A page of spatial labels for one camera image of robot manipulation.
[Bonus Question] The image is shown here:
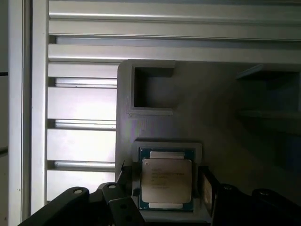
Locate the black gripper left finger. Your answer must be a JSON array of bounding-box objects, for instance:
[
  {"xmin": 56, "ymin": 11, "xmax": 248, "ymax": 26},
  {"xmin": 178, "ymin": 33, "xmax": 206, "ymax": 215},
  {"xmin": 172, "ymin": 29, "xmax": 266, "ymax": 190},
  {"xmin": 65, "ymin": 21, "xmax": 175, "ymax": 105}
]
[{"xmin": 17, "ymin": 162, "xmax": 142, "ymax": 226}]

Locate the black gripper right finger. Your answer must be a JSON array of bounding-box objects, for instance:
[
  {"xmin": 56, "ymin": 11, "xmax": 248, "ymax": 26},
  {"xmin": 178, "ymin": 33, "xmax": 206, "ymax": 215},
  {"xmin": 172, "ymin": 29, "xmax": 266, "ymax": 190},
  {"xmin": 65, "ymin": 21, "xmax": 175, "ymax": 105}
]
[{"xmin": 198, "ymin": 165, "xmax": 301, "ymax": 226}]

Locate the silver CPU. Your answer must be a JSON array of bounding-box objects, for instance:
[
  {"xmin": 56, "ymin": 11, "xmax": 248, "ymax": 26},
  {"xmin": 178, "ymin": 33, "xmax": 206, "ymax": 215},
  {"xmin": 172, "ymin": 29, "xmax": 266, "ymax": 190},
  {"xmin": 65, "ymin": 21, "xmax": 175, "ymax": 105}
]
[{"xmin": 138, "ymin": 147, "xmax": 196, "ymax": 210}]

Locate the grey plastic parts rack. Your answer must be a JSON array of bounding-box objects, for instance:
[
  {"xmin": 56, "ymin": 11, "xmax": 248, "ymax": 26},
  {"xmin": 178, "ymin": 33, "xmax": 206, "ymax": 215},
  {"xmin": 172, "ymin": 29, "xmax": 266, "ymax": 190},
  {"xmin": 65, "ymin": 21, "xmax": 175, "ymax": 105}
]
[{"xmin": 114, "ymin": 58, "xmax": 301, "ymax": 226}]

